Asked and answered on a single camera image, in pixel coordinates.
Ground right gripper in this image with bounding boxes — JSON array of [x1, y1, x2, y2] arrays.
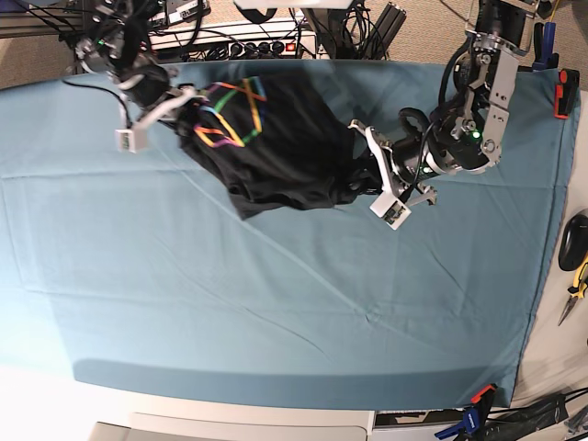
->
[[114, 63, 202, 133]]

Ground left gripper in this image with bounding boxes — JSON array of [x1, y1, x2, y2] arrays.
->
[[348, 118, 437, 207]]

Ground black T-shirt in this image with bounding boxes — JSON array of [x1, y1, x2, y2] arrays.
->
[[175, 71, 381, 220]]

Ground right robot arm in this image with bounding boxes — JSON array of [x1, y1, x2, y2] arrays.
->
[[64, 1, 195, 131]]

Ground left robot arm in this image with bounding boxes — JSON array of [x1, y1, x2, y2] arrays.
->
[[350, 1, 538, 203]]

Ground white power strip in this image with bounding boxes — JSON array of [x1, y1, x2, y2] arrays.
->
[[201, 37, 318, 61]]

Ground orange black clamp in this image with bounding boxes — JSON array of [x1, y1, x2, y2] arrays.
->
[[554, 69, 580, 119]]

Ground black computer mouse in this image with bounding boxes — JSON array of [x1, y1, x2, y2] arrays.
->
[[558, 213, 588, 271]]

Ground blue spring clamp top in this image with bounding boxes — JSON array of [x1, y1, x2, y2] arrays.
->
[[532, 21, 560, 72]]

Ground teal table cloth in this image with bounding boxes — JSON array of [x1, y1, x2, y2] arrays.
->
[[1, 71, 580, 411]]

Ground orange clamp bottom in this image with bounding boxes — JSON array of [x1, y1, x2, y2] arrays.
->
[[470, 383, 498, 410]]

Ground blue clamp bottom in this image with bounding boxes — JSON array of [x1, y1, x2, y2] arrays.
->
[[435, 407, 481, 440]]

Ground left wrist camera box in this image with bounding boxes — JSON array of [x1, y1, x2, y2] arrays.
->
[[370, 192, 412, 231]]

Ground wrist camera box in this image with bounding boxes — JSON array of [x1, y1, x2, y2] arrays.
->
[[115, 129, 148, 153], [370, 192, 412, 231]]

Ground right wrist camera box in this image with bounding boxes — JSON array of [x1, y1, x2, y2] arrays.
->
[[115, 129, 148, 153]]

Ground yellow handled pliers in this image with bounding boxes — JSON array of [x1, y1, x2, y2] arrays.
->
[[558, 260, 587, 326]]

